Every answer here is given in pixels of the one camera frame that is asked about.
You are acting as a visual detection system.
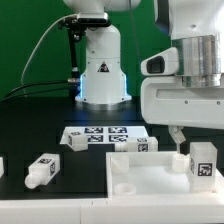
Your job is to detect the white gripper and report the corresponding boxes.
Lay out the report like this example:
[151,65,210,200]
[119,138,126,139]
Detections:
[140,76,224,144]

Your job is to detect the white square tabletop tray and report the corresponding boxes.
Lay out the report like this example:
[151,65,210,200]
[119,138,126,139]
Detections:
[106,152,224,198]

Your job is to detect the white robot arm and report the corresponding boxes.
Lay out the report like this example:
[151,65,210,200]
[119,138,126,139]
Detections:
[63,0,224,140]

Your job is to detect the white sheet with markers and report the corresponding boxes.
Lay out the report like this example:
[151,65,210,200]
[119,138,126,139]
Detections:
[60,126,148,144]

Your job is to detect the white front fence bar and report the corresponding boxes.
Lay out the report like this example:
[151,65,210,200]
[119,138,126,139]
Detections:
[0,198,224,224]

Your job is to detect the white left fence piece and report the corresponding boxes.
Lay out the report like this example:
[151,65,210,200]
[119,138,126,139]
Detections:
[0,157,4,178]

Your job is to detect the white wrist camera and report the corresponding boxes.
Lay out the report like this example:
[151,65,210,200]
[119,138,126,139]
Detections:
[141,47,179,76]

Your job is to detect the black camera stand pole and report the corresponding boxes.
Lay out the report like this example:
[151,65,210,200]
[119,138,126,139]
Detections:
[68,29,80,102]

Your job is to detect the black cables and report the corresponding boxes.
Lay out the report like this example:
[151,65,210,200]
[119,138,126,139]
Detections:
[0,79,75,103]

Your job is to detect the camera on stand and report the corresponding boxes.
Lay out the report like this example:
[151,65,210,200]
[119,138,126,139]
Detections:
[58,12,111,29]

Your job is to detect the grey cable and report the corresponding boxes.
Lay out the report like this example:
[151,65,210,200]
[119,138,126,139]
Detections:
[19,13,78,88]

